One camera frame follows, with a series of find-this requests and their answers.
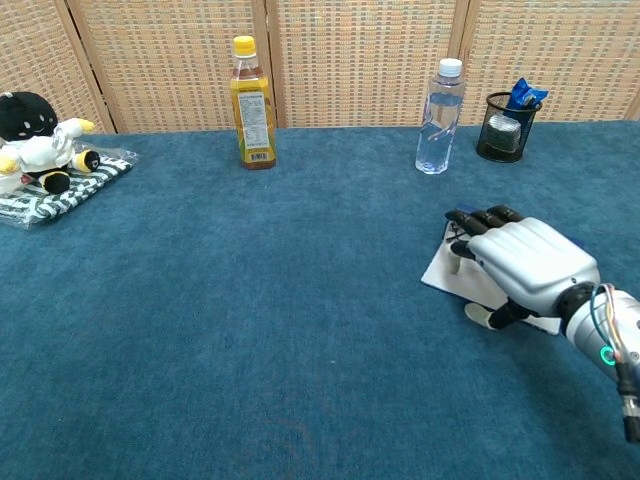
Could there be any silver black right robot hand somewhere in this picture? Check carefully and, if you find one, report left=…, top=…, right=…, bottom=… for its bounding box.
left=444, top=203, right=601, bottom=331

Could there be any blue cardboard glasses case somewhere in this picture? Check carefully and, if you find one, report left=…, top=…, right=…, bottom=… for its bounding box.
left=420, top=203, right=586, bottom=335

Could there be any black mesh pen holder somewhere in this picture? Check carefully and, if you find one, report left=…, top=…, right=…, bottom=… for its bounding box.
left=475, top=91, right=544, bottom=164

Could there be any white wrapped packet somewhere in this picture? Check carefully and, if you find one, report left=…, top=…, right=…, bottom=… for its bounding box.
left=487, top=112, right=524, bottom=152

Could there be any clear water bottle white cap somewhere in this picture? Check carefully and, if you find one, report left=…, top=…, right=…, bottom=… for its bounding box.
left=414, top=57, right=467, bottom=176

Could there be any blue snack packet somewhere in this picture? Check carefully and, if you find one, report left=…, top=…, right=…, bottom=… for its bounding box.
left=505, top=77, right=550, bottom=111

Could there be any woven wooden folding screen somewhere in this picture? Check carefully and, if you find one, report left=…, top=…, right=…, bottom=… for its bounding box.
left=0, top=0, right=640, bottom=135

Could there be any blue felt table cover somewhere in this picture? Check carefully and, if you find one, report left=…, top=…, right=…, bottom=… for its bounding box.
left=0, top=119, right=640, bottom=480

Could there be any yellow cap tea bottle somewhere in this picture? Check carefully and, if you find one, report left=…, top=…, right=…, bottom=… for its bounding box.
left=229, top=35, right=278, bottom=172

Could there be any striped cloth in plastic bag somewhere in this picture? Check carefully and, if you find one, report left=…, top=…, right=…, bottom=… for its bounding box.
left=0, top=148, right=141, bottom=231

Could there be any black white plush toy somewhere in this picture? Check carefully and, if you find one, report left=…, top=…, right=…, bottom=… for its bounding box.
left=0, top=91, right=101, bottom=196

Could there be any black arm cable with connector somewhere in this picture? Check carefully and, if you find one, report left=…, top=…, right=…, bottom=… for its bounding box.
left=588, top=283, right=640, bottom=445

